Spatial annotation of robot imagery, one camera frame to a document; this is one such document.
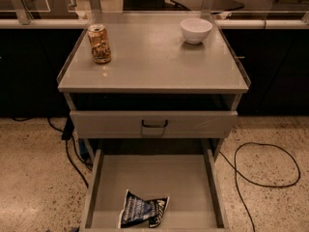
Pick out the metal post left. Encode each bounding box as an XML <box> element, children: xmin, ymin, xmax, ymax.
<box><xmin>11</xmin><ymin>0</ymin><xmax>31</xmax><ymax>25</ymax></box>

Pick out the open middle drawer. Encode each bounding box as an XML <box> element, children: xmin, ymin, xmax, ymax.
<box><xmin>80</xmin><ymin>150</ymin><xmax>231</xmax><ymax>232</ymax></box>

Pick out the grey drawer cabinet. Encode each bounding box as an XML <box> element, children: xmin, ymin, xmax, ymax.
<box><xmin>56</xmin><ymin>11</ymin><xmax>252</xmax><ymax>232</ymax></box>

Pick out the white horizontal rail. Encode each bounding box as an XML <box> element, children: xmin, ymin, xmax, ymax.
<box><xmin>0</xmin><ymin>19</ymin><xmax>309</xmax><ymax>30</ymax></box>

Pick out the brown soda can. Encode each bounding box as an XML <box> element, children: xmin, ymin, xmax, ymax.
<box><xmin>87</xmin><ymin>24</ymin><xmax>111</xmax><ymax>64</ymax></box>

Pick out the black drawer handle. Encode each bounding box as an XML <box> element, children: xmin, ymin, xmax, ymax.
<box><xmin>141</xmin><ymin>120</ymin><xmax>168</xmax><ymax>129</ymax></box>

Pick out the blue chip bag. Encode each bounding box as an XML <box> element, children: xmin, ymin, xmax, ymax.
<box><xmin>118</xmin><ymin>190</ymin><xmax>169</xmax><ymax>228</ymax></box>

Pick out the black power adapter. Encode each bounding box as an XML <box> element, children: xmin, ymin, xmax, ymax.
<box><xmin>62</xmin><ymin>117</ymin><xmax>74</xmax><ymax>140</ymax></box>

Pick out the closed top drawer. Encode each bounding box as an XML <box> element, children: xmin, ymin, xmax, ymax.
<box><xmin>70</xmin><ymin>111</ymin><xmax>238</xmax><ymax>139</ymax></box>

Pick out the black looped floor cable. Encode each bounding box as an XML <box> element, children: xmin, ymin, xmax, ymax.
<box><xmin>219</xmin><ymin>141</ymin><xmax>302</xmax><ymax>232</ymax></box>

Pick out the dark background table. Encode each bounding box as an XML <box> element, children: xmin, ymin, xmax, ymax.
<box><xmin>171</xmin><ymin>0</ymin><xmax>244</xmax><ymax>13</ymax></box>

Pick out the black cable left floor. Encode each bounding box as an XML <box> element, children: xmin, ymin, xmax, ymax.
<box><xmin>46</xmin><ymin>116</ymin><xmax>95</xmax><ymax>189</ymax></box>

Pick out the white bowl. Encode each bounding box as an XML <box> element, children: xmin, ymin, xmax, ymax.
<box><xmin>181</xmin><ymin>18</ymin><xmax>212</xmax><ymax>44</ymax></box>

